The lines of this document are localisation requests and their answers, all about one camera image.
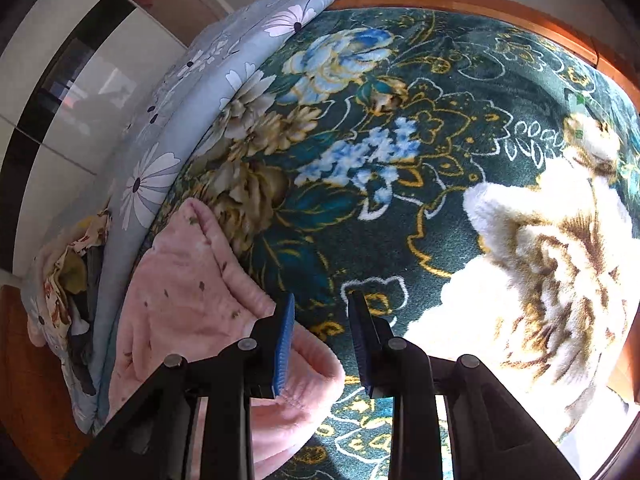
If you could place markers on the teal floral blanket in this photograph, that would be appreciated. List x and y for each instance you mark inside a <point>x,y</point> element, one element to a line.
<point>400,135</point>

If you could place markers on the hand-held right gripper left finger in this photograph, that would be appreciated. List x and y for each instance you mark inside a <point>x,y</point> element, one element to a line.
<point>284,345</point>

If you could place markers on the light blue daisy quilt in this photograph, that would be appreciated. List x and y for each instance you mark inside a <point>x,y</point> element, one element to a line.
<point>165,125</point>

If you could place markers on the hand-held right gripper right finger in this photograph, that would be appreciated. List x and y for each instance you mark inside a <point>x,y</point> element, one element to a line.
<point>358,340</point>

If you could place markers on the dark grey garment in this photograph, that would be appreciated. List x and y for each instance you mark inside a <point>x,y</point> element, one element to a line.
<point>80,320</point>

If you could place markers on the glossy white wardrobe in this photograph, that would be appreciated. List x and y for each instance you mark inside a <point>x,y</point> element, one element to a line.
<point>65,125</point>

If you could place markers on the pile of mixed clothes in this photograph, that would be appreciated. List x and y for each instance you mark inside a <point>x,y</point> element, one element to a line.
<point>60,270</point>

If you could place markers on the pink floral pillow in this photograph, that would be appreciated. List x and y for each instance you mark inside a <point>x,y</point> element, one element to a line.
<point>36,327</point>

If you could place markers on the pink fleece garment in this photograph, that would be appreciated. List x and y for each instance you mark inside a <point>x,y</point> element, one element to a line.
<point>190,300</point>

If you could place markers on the olive yellow garment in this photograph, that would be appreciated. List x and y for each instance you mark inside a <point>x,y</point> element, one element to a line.
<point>76,272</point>

